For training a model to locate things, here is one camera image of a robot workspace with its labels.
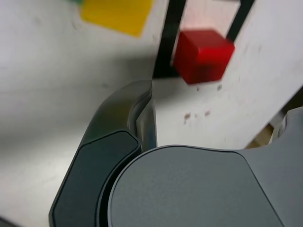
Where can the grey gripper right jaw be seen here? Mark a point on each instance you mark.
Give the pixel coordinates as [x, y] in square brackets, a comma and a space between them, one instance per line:
[189, 189]

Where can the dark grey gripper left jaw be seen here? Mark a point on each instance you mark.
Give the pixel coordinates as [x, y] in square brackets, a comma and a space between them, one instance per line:
[94, 160]

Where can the red cube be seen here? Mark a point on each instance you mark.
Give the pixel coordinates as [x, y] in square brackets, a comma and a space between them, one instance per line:
[201, 56]

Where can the yellow cube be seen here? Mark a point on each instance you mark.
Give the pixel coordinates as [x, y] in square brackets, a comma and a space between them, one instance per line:
[116, 14]

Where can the black tape square outline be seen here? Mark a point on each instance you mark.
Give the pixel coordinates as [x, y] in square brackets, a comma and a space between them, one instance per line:
[165, 47]

